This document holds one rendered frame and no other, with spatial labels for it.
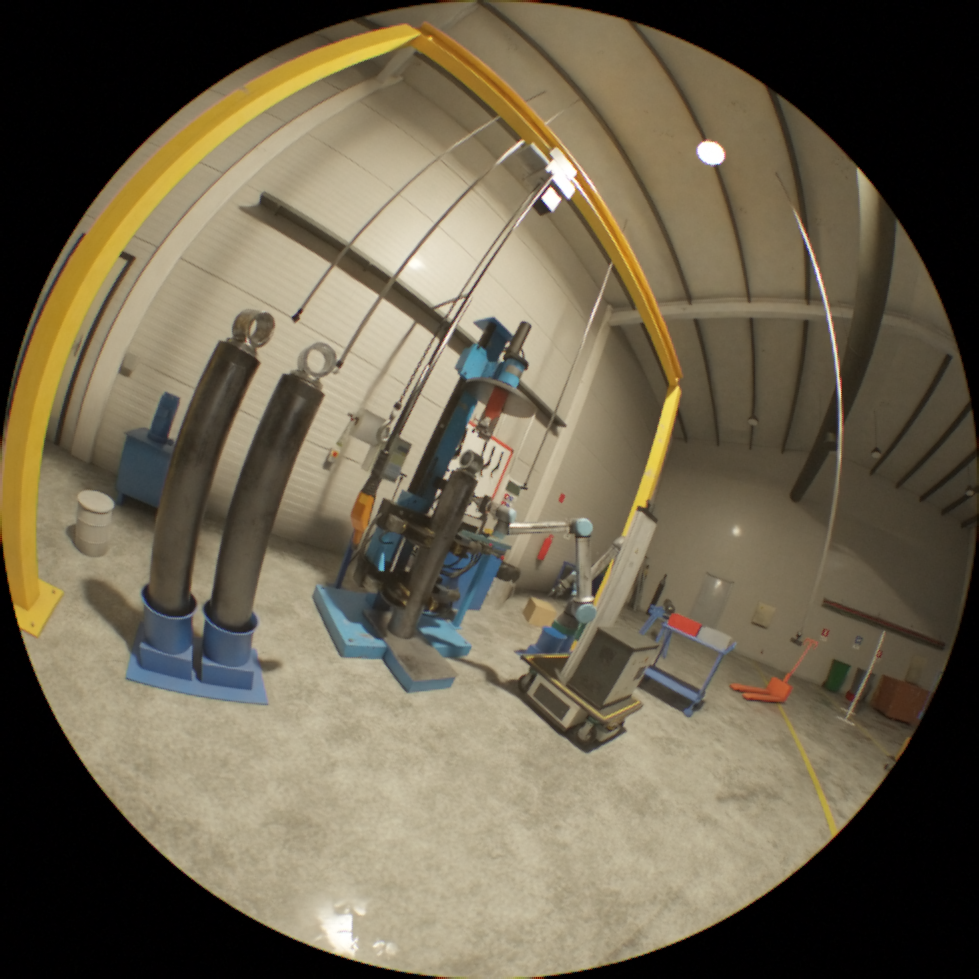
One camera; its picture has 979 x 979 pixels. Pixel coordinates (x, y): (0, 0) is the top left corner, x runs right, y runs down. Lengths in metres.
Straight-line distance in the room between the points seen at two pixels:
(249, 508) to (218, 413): 0.38
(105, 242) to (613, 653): 3.43
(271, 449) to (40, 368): 1.19
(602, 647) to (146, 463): 3.91
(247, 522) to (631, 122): 6.40
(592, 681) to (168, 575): 2.47
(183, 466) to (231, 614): 0.65
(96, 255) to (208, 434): 0.99
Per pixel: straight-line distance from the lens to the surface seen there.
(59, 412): 4.59
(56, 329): 1.68
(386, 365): 4.10
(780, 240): 7.12
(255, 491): 1.32
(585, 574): 2.23
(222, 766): 1.53
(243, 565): 1.42
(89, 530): 2.52
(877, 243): 5.09
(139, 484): 3.33
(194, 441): 1.31
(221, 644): 1.64
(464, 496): 2.22
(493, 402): 2.17
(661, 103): 6.08
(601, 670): 2.35
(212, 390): 1.29
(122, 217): 1.72
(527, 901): 1.58
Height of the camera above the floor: 1.31
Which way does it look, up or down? 3 degrees up
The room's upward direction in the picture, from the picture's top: 23 degrees clockwise
